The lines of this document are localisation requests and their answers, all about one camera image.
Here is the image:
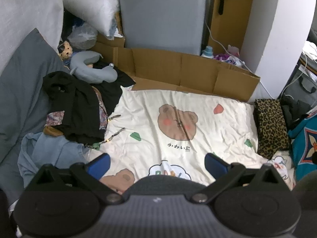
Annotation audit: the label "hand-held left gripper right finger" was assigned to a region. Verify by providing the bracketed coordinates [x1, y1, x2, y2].
[190, 153, 283, 204]

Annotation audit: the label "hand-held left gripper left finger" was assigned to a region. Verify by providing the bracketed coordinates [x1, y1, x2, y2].
[37, 153, 124, 204]

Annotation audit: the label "black pants with patterned trim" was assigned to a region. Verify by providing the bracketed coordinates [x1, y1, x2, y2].
[43, 71, 125, 152]

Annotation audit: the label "leopard print cloth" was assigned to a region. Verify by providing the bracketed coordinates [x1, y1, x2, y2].
[255, 99, 290, 160]

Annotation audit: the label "light blue garment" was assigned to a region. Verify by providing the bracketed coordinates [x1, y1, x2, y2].
[18, 131, 92, 186]

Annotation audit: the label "brown garment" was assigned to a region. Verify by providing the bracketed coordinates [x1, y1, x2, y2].
[44, 126, 62, 137]

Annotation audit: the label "cream bear printed blanket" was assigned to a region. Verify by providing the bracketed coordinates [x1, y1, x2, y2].
[87, 85, 296, 194]

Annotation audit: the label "black garment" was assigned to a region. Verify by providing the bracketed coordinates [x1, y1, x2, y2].
[93, 59, 137, 112]

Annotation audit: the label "teal patterned cloth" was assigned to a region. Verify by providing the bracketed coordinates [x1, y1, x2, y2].
[288, 111, 317, 181]

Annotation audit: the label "dark grey garment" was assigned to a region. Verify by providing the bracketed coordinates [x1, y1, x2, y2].
[281, 97, 313, 129]

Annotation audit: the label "purple detergent bag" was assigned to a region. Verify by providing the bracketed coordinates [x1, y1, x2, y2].
[214, 53, 245, 66]

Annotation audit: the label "blue white detergent bottle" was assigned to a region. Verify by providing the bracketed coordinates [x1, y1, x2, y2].
[201, 46, 215, 59]

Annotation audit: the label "brown cardboard sheet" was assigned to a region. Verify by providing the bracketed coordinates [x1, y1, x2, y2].
[92, 41, 261, 102]

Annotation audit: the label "pink object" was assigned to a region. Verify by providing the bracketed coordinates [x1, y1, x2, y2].
[227, 45, 240, 57]

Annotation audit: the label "grey bag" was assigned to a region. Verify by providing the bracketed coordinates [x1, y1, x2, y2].
[280, 74, 317, 105]

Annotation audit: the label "spotted plush toy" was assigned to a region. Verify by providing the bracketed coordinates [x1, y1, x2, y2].
[57, 40, 73, 61]

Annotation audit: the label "clear plastic bag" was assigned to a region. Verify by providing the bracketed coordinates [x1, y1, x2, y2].
[67, 22, 98, 50]

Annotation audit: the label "white crumpled item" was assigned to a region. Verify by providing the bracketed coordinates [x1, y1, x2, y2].
[301, 41, 317, 62]

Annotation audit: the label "white pillow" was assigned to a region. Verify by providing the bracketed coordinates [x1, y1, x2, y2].
[61, 0, 120, 40]

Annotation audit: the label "white cable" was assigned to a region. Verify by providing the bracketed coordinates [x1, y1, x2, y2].
[207, 25, 275, 100]

